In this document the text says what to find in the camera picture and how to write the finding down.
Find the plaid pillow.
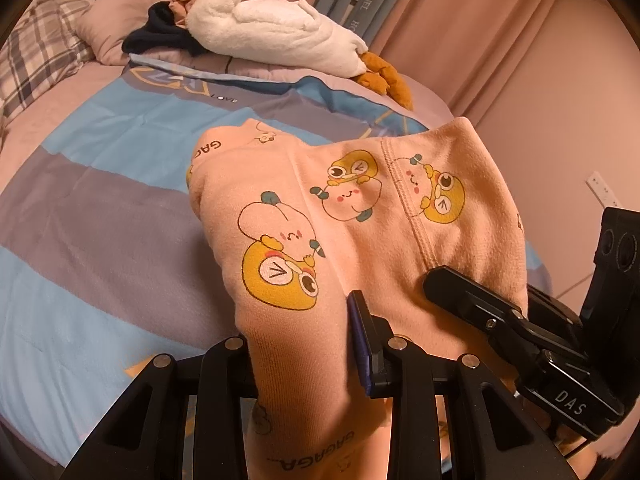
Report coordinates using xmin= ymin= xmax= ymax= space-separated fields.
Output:
xmin=0 ymin=0 xmax=96 ymax=121

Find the white goose plush toy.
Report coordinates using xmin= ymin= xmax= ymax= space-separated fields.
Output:
xmin=185 ymin=0 xmax=415 ymax=111

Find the dark navy cloth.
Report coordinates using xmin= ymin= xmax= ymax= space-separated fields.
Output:
xmin=122 ymin=1 xmax=206 ymax=57

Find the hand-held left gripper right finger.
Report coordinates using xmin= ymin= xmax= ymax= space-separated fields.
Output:
xmin=346 ymin=289 xmax=576 ymax=480

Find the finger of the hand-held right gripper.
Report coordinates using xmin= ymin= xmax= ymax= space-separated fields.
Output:
xmin=422 ymin=266 xmax=541 ymax=376
xmin=527 ymin=285 xmax=588 ymax=356

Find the pink pillow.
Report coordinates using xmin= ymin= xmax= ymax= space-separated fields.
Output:
xmin=75 ymin=0 xmax=193 ymax=66

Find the pink cartoon print baby onesie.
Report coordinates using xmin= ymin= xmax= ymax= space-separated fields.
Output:
xmin=186 ymin=116 xmax=531 ymax=480

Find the white wall socket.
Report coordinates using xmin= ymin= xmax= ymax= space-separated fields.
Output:
xmin=586 ymin=171 xmax=623 ymax=207

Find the blue grey striped blanket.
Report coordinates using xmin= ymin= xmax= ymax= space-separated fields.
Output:
xmin=0 ymin=62 xmax=551 ymax=466

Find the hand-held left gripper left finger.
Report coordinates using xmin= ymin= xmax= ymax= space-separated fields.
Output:
xmin=62 ymin=336 xmax=261 ymax=480

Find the pink curtain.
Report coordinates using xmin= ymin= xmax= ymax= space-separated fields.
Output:
xmin=370 ymin=0 xmax=616 ymax=126

